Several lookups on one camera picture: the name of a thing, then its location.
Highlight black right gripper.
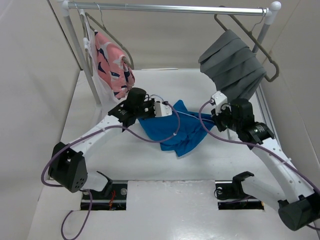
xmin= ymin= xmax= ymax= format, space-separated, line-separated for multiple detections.
xmin=212 ymin=103 xmax=242 ymax=132

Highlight light blue wire hanger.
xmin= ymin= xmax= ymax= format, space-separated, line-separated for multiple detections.
xmin=149 ymin=94 xmax=216 ymax=123

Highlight blue t shirt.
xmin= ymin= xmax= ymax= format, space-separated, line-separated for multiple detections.
xmin=139 ymin=99 xmax=207 ymax=157

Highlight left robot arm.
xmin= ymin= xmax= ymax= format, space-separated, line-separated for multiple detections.
xmin=48 ymin=87 xmax=155 ymax=199

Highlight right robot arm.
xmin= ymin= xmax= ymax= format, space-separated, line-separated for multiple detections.
xmin=209 ymin=93 xmax=320 ymax=231

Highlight pink patterned shirt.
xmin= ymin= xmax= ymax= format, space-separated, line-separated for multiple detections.
xmin=93 ymin=30 xmax=135 ymax=99

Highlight taupe hanger with pink shirt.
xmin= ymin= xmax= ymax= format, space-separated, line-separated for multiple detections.
xmin=85 ymin=2 xmax=135 ymax=70

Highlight taupe hanger with white garment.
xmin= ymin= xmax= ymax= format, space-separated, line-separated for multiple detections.
xmin=80 ymin=9 xmax=95 ymax=76

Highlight white garment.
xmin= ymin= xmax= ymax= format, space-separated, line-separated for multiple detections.
xmin=79 ymin=9 xmax=118 ymax=106

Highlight grey pleated skirt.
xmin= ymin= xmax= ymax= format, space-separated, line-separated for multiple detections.
xmin=198 ymin=29 xmax=267 ymax=102

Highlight white metal clothes rack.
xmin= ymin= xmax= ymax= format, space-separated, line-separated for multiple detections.
xmin=55 ymin=0 xmax=282 ymax=138

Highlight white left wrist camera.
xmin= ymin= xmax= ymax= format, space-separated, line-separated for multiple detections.
xmin=153 ymin=101 xmax=173 ymax=118

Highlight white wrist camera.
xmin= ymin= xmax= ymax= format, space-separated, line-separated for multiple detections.
xmin=210 ymin=91 xmax=228 ymax=115
xmin=153 ymin=101 xmax=173 ymax=118

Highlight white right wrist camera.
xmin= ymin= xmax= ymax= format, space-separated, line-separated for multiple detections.
xmin=210 ymin=91 xmax=228 ymax=115

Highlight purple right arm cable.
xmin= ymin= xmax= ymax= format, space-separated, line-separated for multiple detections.
xmin=198 ymin=99 xmax=320 ymax=231

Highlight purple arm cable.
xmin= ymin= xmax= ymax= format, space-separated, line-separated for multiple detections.
xmin=40 ymin=99 xmax=180 ymax=239
xmin=198 ymin=99 xmax=320 ymax=231

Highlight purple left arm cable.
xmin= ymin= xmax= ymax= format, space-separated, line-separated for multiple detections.
xmin=40 ymin=99 xmax=180 ymax=239

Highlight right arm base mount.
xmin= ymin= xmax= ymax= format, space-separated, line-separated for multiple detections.
xmin=213 ymin=171 xmax=265 ymax=211

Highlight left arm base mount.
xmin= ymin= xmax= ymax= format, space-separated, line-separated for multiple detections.
xmin=80 ymin=171 xmax=128 ymax=211

